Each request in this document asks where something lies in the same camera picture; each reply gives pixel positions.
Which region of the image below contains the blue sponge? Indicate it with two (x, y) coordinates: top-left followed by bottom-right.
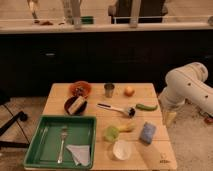
(140, 122), (156, 144)

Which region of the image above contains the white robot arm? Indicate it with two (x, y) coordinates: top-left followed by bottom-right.
(158, 62), (213, 126)

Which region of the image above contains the green plastic cup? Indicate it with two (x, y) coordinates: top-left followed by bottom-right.
(104, 126), (119, 142)

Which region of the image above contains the metal cup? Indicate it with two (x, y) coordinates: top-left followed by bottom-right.
(104, 83), (115, 98)

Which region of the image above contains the green cucumber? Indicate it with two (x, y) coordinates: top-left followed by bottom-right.
(136, 104), (158, 111)

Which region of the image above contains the wooden table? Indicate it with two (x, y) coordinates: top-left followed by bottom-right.
(23, 82), (178, 171)

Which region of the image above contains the yellow banana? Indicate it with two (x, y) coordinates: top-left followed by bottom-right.
(118, 123), (135, 132)

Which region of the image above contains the white small bowl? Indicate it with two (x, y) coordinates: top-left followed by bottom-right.
(113, 140), (132, 160)

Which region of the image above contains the orange bowl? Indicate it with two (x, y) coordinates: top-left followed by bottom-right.
(69, 81), (91, 98)

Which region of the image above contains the wooden block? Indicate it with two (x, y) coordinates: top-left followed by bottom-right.
(69, 96), (85, 114)

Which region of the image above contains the folded grey cloth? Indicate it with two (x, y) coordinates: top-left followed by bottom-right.
(66, 145), (90, 166)

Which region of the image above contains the dark brown bowl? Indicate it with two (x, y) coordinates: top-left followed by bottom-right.
(64, 96), (87, 115)

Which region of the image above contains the silver fork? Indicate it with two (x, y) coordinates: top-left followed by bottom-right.
(57, 126), (68, 164)

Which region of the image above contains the green plastic tray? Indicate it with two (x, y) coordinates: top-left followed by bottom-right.
(24, 115), (96, 170)

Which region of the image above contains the green container on counter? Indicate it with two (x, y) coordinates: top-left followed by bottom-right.
(81, 16), (94, 24)

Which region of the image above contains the black chair base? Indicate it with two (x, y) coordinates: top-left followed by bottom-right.
(0, 89), (30, 149)

